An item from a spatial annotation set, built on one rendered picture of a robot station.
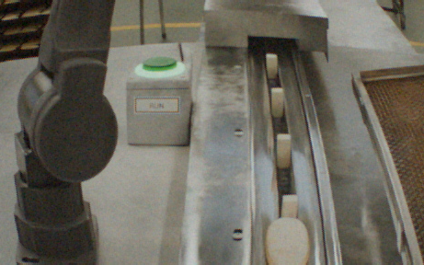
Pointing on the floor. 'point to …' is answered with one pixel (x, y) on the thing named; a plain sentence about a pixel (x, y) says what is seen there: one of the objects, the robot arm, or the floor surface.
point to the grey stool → (143, 19)
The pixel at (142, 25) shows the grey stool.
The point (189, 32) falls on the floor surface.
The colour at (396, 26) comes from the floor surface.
